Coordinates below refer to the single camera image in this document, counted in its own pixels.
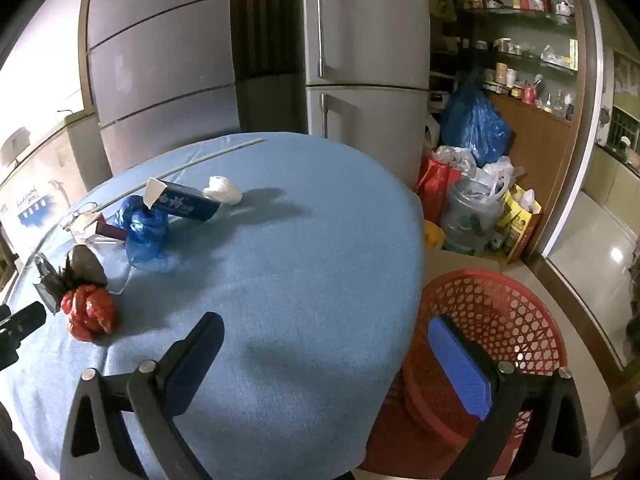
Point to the large blue plastic bag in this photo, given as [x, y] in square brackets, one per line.
[475, 125]

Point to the grey cabinet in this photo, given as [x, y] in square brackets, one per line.
[160, 60]

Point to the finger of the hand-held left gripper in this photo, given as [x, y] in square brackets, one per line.
[22, 317]

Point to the yellow shopping bag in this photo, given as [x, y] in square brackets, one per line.
[520, 225]

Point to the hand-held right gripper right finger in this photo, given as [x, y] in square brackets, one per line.
[457, 365]

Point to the dark spiky object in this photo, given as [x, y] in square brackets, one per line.
[85, 265]

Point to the red plastic bag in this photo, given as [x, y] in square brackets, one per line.
[87, 310]

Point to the thin white rod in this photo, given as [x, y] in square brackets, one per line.
[190, 164]

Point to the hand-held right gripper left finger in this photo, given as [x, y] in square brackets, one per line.
[200, 355]

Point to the red plastic basket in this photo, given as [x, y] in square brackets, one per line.
[480, 300]

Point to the cardboard box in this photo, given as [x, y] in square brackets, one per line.
[450, 265]

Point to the white round appliance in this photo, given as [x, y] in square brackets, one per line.
[15, 145]

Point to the pile of white plastic bags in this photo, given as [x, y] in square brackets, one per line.
[495, 170]

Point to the red and white small box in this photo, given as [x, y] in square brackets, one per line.
[107, 230]

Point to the clear plastic packaging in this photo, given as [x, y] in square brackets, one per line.
[107, 252]

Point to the yellow plastic bucket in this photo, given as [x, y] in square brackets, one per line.
[434, 235]

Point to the red paper bag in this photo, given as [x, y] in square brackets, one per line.
[437, 185]

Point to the blue carton box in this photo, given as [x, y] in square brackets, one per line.
[185, 205]

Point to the kitchen counter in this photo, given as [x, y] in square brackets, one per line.
[610, 180]

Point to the grey refrigerator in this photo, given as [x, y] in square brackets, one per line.
[370, 35]

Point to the clear water jug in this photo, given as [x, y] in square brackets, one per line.
[465, 220]

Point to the white tissue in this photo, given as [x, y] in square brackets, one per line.
[222, 190]

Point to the white cabinet with blue print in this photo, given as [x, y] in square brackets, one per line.
[50, 180]

